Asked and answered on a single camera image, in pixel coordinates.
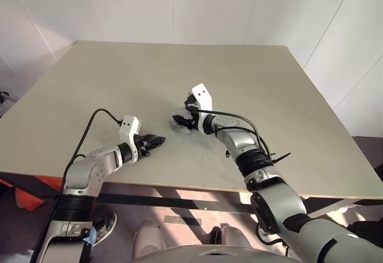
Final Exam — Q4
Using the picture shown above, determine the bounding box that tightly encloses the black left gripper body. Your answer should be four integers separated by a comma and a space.
134, 134, 152, 158

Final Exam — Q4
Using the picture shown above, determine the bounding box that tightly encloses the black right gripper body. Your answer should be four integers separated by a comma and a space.
188, 104, 201, 131

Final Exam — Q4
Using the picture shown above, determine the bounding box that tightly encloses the black table crossbar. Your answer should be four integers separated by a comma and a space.
95, 192, 256, 215

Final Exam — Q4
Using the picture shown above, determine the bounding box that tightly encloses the grey floor tape strip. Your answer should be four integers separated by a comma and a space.
164, 215, 203, 227

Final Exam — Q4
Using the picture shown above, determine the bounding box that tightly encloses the black patterned shoe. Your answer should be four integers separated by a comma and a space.
89, 211, 118, 247

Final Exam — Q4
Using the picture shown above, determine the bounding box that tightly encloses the white rounded robot foot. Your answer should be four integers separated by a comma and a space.
209, 225, 253, 249
132, 219, 166, 258

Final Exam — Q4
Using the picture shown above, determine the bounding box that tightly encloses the grey robot torso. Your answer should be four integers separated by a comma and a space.
124, 243, 294, 263

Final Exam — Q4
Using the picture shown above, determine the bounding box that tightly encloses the red orange object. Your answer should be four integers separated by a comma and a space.
14, 175, 66, 213

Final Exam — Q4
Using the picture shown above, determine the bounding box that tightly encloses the table caster wheel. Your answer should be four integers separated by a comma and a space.
256, 226, 285, 246

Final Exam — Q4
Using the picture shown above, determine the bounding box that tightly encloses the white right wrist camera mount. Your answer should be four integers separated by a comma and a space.
191, 82, 214, 133

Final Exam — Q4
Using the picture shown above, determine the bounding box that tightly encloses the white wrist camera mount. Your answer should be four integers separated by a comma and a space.
118, 114, 142, 161
191, 82, 214, 133

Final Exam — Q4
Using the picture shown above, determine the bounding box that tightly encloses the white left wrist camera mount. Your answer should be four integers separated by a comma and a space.
118, 114, 142, 161

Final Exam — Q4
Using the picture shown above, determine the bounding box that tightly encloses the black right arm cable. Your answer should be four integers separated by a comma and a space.
187, 107, 275, 164

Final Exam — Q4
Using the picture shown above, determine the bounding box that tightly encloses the dark table frame rail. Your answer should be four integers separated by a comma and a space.
0, 171, 66, 200

